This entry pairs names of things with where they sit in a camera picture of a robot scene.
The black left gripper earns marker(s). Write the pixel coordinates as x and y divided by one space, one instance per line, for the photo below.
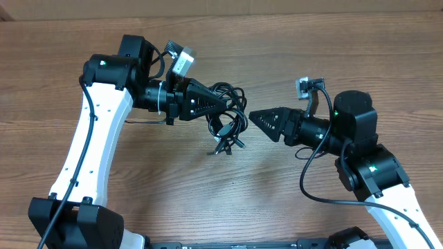
177 101

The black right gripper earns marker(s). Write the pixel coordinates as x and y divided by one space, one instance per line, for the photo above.
292 115

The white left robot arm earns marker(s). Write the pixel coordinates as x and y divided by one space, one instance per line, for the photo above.
75 212

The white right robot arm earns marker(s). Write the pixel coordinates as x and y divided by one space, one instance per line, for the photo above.
346 127

